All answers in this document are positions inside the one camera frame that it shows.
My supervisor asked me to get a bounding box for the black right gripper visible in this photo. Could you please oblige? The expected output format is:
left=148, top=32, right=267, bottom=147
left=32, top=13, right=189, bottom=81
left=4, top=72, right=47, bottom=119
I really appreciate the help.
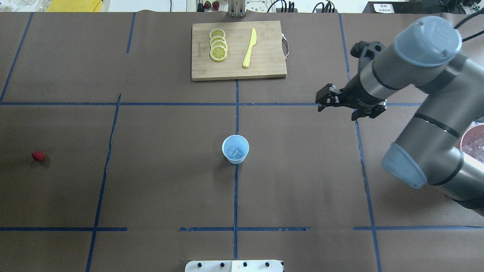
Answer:
left=316, top=76, right=384, bottom=116

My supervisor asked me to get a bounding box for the clear ice cube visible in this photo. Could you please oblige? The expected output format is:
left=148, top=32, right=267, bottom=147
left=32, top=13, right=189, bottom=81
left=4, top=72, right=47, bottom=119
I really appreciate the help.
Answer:
left=228, top=147, right=245, bottom=160

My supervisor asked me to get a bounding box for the red strawberry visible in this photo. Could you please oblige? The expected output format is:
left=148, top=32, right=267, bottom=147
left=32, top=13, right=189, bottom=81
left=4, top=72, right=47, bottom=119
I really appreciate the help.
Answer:
left=31, top=151, right=46, bottom=162

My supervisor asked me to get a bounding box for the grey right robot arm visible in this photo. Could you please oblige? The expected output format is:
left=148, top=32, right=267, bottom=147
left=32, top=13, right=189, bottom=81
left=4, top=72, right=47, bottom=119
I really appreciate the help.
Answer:
left=316, top=16, right=484, bottom=215

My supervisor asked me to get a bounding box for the light blue paper cup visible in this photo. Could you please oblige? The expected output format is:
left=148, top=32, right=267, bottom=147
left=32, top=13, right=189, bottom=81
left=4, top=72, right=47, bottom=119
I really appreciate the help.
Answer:
left=222, top=134, right=250, bottom=165

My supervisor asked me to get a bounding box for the pile of clear ice cubes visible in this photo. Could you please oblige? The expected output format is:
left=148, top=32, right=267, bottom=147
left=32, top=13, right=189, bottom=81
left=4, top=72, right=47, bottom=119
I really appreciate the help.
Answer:
left=462, top=131, right=484, bottom=162

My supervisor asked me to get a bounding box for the bamboo cutting board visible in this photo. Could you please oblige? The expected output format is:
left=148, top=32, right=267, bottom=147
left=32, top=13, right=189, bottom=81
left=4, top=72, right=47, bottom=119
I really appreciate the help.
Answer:
left=191, top=20, right=287, bottom=81

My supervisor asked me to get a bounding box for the yellow plastic knife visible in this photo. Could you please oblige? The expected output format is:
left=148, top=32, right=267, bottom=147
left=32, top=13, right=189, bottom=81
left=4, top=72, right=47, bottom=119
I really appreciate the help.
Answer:
left=242, top=28, right=257, bottom=68

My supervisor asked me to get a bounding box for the black box with label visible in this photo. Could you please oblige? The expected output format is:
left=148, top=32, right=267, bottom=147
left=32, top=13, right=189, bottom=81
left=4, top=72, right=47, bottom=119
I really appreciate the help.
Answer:
left=362, top=0, right=445, bottom=14

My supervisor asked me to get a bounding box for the top lemon slice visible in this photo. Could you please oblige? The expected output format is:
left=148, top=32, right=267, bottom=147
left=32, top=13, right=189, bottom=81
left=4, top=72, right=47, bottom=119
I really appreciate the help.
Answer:
left=209, top=45, right=228, bottom=62

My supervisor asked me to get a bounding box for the spare strawberry right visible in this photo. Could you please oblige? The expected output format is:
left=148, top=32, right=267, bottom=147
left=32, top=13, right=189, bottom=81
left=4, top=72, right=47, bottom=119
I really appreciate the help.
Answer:
left=211, top=1, right=220, bottom=11

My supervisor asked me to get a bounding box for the spare strawberry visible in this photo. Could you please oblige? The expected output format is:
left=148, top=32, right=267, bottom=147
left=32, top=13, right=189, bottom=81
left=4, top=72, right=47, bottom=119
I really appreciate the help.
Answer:
left=203, top=0, right=212, bottom=10
left=211, top=1, right=220, bottom=11

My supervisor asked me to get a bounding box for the spare strawberry left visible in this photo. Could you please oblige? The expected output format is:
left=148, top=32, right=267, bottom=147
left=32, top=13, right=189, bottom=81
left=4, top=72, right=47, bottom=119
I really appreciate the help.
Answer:
left=203, top=0, right=212, bottom=10

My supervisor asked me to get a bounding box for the pink bowl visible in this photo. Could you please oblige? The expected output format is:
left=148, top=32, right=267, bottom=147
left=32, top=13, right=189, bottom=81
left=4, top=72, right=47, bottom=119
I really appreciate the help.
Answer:
left=458, top=124, right=484, bottom=163

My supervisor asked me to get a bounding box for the yellow cloth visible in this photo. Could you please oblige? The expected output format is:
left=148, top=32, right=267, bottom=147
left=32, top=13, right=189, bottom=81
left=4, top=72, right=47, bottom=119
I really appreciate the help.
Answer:
left=46, top=0, right=104, bottom=12

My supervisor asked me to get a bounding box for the metal camera stand post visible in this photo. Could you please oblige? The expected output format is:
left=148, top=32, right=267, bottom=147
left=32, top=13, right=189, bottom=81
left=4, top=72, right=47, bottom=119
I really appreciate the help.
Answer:
left=228, top=0, right=247, bottom=18

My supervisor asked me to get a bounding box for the black cable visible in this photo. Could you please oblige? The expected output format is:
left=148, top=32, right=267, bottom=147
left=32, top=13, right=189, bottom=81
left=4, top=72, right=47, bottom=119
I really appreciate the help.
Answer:
left=454, top=11, right=484, bottom=42

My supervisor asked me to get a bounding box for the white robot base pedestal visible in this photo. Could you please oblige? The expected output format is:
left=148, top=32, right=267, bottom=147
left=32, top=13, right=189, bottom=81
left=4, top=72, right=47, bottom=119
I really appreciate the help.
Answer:
left=185, top=260, right=285, bottom=272

